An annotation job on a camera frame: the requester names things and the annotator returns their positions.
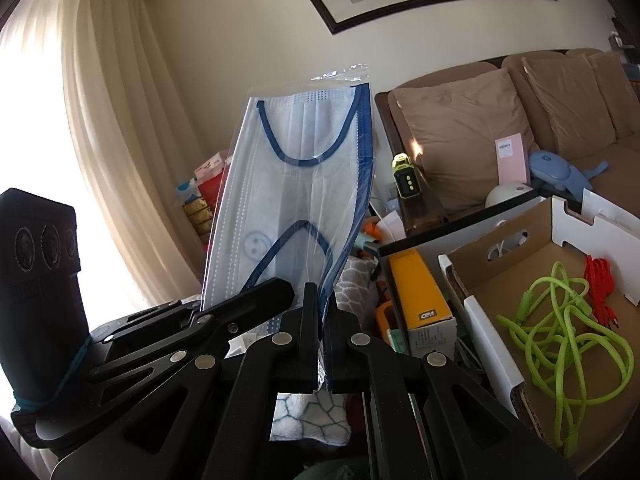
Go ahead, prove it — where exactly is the grey patterned blanket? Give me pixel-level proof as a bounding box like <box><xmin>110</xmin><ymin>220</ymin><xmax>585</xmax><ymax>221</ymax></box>
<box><xmin>270</xmin><ymin>255</ymin><xmax>386</xmax><ymax>448</ymax></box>

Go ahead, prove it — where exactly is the pink booklet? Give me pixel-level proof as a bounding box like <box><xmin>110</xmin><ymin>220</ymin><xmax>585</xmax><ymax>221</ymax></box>
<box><xmin>494</xmin><ymin>132</ymin><xmax>531</xmax><ymax>186</ymax></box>

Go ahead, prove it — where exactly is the red cable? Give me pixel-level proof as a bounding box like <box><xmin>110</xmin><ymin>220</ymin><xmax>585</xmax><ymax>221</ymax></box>
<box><xmin>584</xmin><ymin>255</ymin><xmax>623</xmax><ymax>331</ymax></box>

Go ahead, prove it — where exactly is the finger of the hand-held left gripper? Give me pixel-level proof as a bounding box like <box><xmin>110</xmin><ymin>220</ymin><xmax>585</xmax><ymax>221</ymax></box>
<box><xmin>90</xmin><ymin>277</ymin><xmax>297</xmax><ymax>348</ymax></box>
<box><xmin>85</xmin><ymin>350</ymin><xmax>206</xmax><ymax>388</ymax></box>

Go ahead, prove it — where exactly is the brown sofa cushion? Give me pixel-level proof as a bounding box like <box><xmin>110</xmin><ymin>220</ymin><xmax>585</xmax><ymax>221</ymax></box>
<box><xmin>520</xmin><ymin>54</ymin><xmax>616</xmax><ymax>161</ymax></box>
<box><xmin>387</xmin><ymin>67</ymin><xmax>538</xmax><ymax>211</ymax></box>
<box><xmin>587</xmin><ymin>52</ymin><xmax>640</xmax><ymax>141</ymax></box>

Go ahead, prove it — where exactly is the lime green portable speaker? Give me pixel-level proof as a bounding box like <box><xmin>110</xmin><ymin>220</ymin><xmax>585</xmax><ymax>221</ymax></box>
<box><xmin>391</xmin><ymin>152</ymin><xmax>420</xmax><ymax>200</ymax></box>

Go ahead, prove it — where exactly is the blue massager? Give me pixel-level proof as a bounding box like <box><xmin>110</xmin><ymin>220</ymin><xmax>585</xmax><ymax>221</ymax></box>
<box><xmin>529</xmin><ymin>150</ymin><xmax>611</xmax><ymax>193</ymax></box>

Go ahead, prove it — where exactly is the green braided cable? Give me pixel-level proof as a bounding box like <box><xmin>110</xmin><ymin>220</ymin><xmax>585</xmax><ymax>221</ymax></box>
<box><xmin>495</xmin><ymin>261</ymin><xmax>636</xmax><ymax>458</ymax></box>

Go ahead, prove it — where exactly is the brown sofa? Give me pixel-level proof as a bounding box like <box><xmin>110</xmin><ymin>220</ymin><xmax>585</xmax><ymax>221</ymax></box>
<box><xmin>374</xmin><ymin>49</ymin><xmax>640</xmax><ymax>221</ymax></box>

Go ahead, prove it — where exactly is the cream curtain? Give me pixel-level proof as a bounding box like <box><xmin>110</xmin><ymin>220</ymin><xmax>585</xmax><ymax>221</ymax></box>
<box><xmin>0</xmin><ymin>0</ymin><xmax>231</xmax><ymax>311</ymax></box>

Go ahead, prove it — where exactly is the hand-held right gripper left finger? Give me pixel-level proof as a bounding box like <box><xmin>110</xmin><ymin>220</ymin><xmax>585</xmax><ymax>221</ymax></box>
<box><xmin>50</xmin><ymin>282</ymin><xmax>321</xmax><ymax>480</ymax></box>

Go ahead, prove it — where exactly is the white dome lamp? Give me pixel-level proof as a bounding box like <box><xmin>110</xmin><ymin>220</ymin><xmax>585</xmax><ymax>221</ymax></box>
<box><xmin>484</xmin><ymin>182</ymin><xmax>536</xmax><ymax>208</ymax></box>

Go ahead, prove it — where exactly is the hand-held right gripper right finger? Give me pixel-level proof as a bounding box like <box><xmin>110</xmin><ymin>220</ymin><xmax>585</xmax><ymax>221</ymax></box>
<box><xmin>322</xmin><ymin>310</ymin><xmax>576</xmax><ymax>480</ymax></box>

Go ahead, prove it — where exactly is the white cardboard box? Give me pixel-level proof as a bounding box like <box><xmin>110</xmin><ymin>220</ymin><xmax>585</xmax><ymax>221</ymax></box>
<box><xmin>439</xmin><ymin>194</ymin><xmax>640</xmax><ymax>476</ymax></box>

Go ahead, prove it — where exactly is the pink white carton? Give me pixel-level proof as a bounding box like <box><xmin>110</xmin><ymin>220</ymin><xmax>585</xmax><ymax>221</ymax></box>
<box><xmin>194</xmin><ymin>152</ymin><xmax>231</xmax><ymax>181</ymax></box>

